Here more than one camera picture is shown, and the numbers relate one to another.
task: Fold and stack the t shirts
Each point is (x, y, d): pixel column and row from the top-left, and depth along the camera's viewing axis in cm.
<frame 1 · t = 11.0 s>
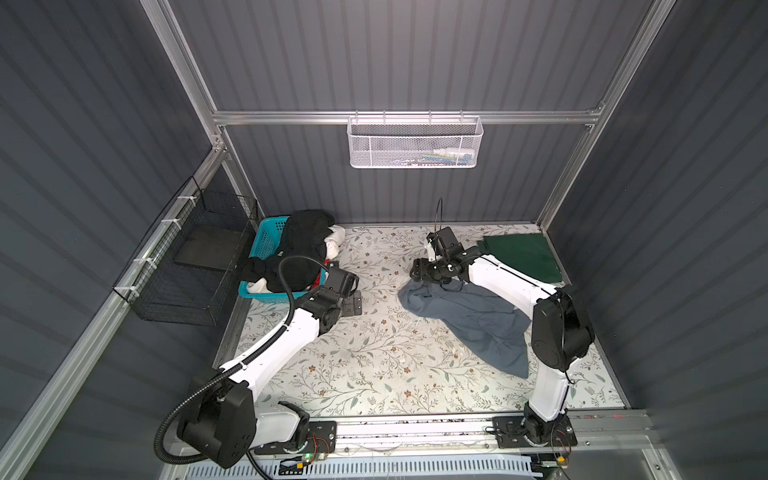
left hand: (341, 299, 85), fingers open
right hand: (421, 274, 92), fingers open
grey-blue t-shirt: (496, 327, 88), point 7 cm above the table
black t-shirt: (298, 265, 76), point 28 cm above the table
teal plastic laundry basket: (266, 242, 107), point 9 cm above the table
folded dark green t-shirt: (527, 252, 111), point 3 cm above the table
white garment in basket: (261, 285, 93), point 11 cm above the table

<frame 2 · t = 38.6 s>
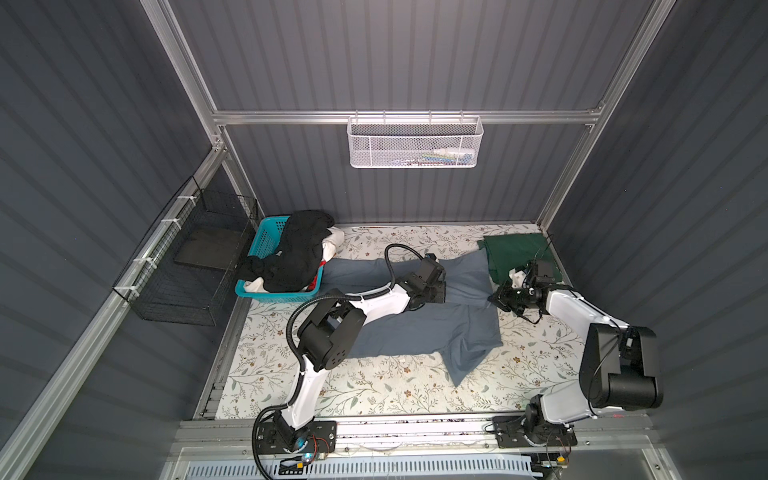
left hand: (444, 290, 95), fingers closed
right hand: (494, 299, 92), fingers closed
grey-blue t-shirt: (460, 332, 91), point 3 cm above the table
the other named things where they were.

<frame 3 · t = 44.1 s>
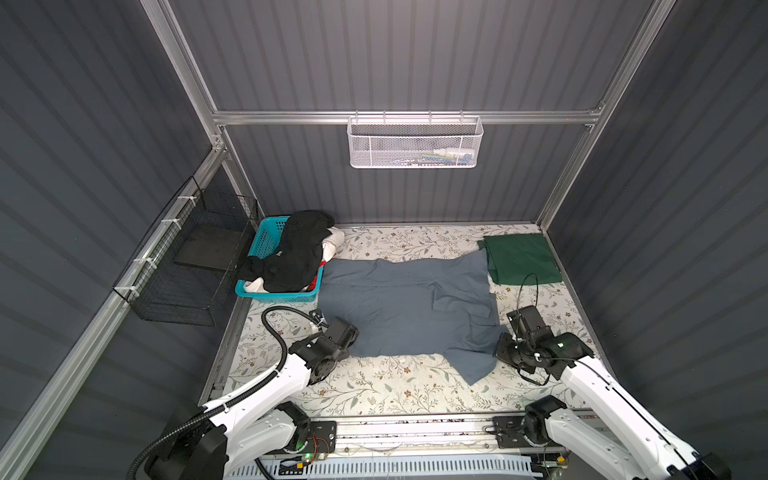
left hand: (335, 345, 85), fingers closed
right hand: (500, 353, 80), fingers closed
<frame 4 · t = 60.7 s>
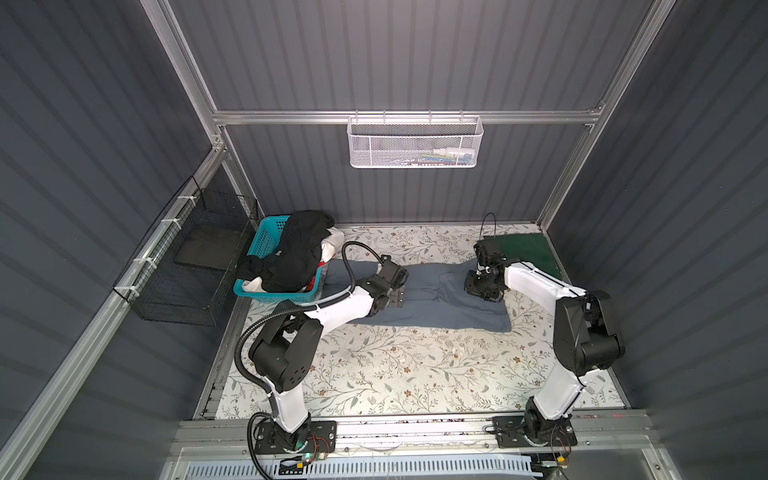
left hand: (386, 290, 94), fingers open
right hand: (474, 290, 95), fingers closed
grey-blue t-shirt: (435, 297, 100), point 2 cm above the table
the other named things where they were.

